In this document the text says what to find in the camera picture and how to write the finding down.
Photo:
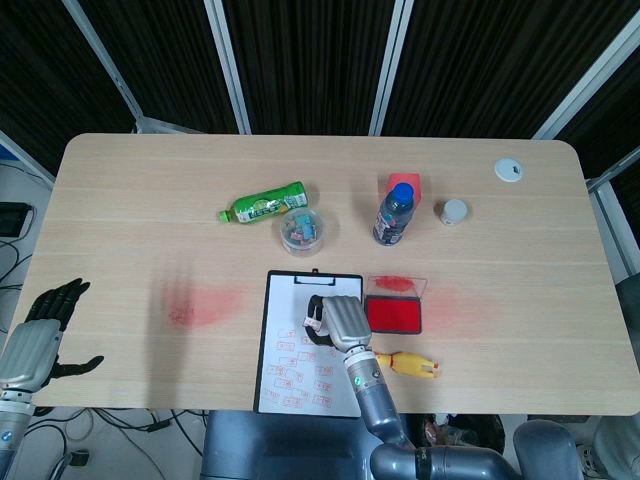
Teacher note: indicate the white partition post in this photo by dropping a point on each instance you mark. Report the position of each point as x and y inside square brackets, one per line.
[230, 70]
[585, 82]
[107, 70]
[392, 70]

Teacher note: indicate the clear jar of binder clips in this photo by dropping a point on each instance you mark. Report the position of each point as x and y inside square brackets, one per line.
[299, 232]

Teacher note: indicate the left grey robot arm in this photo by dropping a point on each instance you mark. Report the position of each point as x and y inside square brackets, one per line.
[12, 425]

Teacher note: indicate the black clipboard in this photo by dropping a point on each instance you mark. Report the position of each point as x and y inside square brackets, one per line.
[261, 350]

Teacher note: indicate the green tea plastic bottle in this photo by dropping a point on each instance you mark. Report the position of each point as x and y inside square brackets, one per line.
[262, 205]

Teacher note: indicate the red ink pad clear lid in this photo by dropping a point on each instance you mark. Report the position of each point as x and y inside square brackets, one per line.
[392, 315]

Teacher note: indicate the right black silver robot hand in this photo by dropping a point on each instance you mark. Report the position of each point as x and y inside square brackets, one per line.
[345, 320]

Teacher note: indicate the blue sports drink bottle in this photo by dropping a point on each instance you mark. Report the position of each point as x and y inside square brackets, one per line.
[392, 217]

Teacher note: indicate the small stamp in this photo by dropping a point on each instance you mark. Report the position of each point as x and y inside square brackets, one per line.
[311, 321]

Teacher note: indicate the white round desk grommet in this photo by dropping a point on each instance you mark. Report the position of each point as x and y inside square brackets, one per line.
[509, 170]

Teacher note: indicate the black box on floor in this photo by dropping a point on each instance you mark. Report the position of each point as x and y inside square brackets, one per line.
[12, 220]

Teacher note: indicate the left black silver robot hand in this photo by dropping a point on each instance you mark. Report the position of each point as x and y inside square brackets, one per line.
[30, 350]

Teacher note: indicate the yellow rubber chicken toy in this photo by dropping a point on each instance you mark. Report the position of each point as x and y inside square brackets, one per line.
[407, 364]

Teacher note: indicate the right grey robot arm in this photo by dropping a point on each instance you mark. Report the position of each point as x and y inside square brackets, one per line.
[372, 395]

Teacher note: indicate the grey blue robot torso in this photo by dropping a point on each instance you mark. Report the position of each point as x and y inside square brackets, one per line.
[280, 445]

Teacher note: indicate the orange red block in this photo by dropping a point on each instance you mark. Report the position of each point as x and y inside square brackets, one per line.
[407, 179]

